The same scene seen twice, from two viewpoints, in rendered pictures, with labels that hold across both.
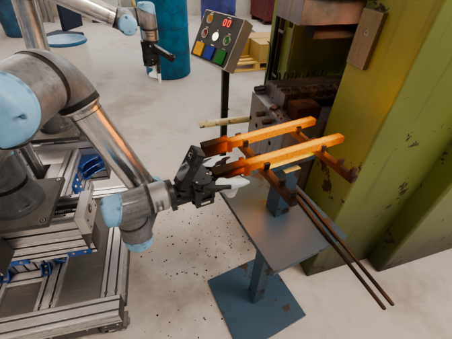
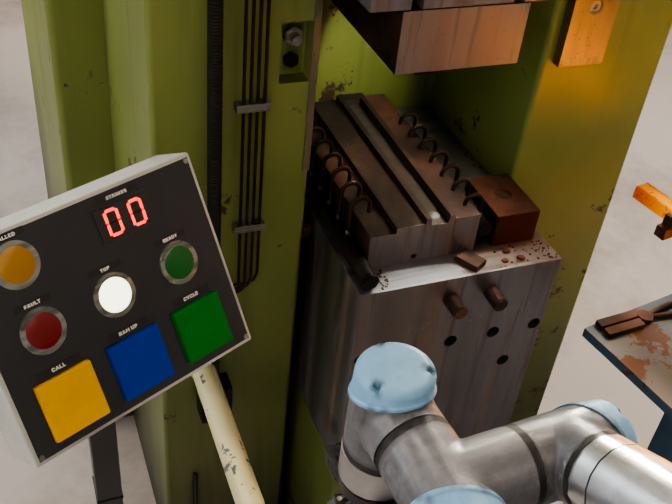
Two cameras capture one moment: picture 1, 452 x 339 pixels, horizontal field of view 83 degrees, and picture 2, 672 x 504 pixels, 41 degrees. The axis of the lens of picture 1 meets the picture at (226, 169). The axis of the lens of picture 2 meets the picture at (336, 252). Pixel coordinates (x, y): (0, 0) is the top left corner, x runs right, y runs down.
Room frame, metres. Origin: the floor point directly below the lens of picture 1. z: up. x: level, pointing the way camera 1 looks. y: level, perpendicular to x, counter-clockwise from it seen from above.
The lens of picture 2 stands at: (1.47, 0.94, 1.85)
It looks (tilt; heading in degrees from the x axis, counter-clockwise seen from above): 38 degrees down; 264
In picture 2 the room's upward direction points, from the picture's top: 7 degrees clockwise
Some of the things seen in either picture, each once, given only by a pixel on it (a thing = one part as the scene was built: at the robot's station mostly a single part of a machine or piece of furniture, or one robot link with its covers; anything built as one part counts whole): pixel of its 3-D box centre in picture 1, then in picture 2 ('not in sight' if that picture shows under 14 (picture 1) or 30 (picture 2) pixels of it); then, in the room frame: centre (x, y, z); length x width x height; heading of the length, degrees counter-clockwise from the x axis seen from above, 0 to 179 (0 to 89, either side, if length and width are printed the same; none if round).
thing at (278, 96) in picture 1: (311, 89); (376, 170); (1.27, -0.42, 0.96); 0.42 x 0.20 x 0.09; 109
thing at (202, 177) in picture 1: (190, 189); not in sight; (0.48, 0.09, 1.00); 0.12 x 0.08 x 0.09; 118
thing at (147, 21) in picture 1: (146, 16); (390, 408); (1.35, 0.40, 1.23); 0.09 x 0.08 x 0.11; 112
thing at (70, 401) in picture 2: (199, 48); (71, 400); (1.69, 0.20, 1.01); 0.07 x 0.05 x 0.07; 44
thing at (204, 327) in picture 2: (220, 57); (201, 326); (1.55, 0.06, 1.01); 0.07 x 0.05 x 0.07; 44
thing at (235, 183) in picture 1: (231, 189); not in sight; (0.48, -0.02, 1.00); 0.09 x 0.03 x 0.06; 91
